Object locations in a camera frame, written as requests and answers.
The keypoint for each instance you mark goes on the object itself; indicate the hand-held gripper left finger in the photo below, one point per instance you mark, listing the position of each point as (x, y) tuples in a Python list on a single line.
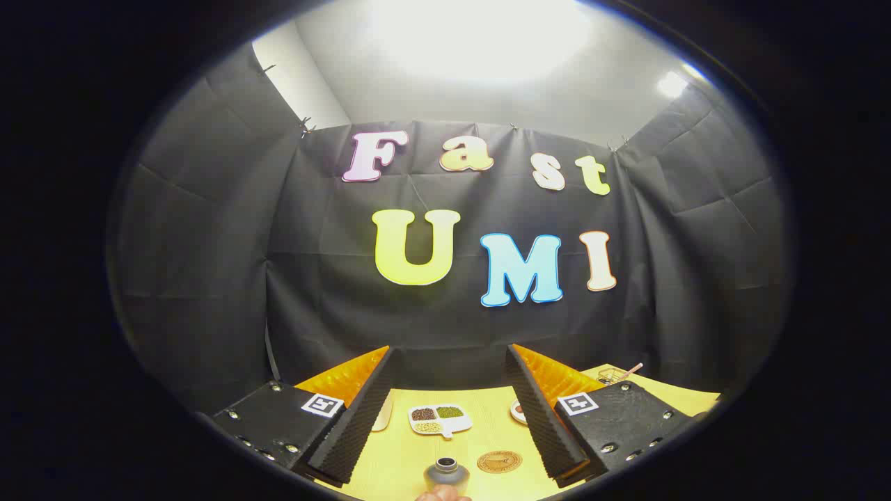
[(355, 431)]

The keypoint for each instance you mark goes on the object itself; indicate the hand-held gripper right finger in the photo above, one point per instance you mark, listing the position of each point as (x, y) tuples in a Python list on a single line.
[(546, 431)]

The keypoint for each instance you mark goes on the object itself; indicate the round cork coaster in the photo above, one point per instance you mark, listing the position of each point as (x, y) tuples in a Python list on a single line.
[(499, 461)]

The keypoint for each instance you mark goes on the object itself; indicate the silver bottle with green label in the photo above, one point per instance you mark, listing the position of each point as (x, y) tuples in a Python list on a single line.
[(445, 476)]

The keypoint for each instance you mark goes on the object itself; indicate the white toaster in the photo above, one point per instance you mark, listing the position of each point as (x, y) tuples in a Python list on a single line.
[(383, 416)]

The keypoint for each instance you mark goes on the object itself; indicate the white round plate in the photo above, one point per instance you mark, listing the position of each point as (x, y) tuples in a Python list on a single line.
[(518, 412)]

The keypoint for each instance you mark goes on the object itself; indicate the wooden table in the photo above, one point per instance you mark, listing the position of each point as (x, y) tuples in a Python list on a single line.
[(487, 431)]

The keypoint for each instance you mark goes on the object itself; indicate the white divided dish of beans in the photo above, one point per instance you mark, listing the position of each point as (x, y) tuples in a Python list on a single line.
[(440, 419)]

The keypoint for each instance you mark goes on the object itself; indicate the pink striped straw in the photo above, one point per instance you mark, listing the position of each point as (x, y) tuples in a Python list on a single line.
[(633, 369)]

